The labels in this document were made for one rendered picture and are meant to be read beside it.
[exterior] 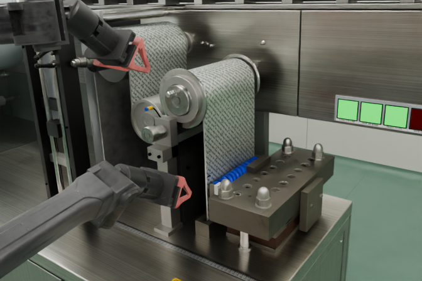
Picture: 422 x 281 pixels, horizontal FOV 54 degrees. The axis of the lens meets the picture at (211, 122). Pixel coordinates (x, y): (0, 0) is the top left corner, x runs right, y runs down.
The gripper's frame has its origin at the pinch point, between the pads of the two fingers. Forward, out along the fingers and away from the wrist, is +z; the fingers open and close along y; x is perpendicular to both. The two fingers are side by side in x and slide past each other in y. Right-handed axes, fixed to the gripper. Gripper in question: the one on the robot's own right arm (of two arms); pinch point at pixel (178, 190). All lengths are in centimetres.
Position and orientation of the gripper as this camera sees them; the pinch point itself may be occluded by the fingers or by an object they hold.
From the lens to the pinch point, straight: 96.5
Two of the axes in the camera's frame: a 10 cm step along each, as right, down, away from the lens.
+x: 2.6, -9.6, 1.4
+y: 8.2, 1.4, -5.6
